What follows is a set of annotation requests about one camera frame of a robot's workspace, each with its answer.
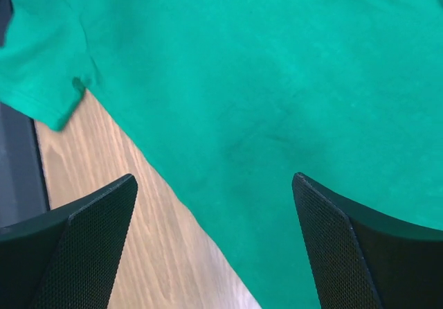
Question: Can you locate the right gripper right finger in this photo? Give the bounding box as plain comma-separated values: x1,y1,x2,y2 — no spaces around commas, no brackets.
292,173,442,309

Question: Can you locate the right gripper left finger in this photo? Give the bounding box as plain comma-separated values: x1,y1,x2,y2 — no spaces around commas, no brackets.
1,174,138,309

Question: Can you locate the green t-shirt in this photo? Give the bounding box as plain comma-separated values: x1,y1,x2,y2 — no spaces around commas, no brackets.
1,0,442,308

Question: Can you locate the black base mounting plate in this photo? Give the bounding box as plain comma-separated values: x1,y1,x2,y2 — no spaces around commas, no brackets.
0,0,53,229

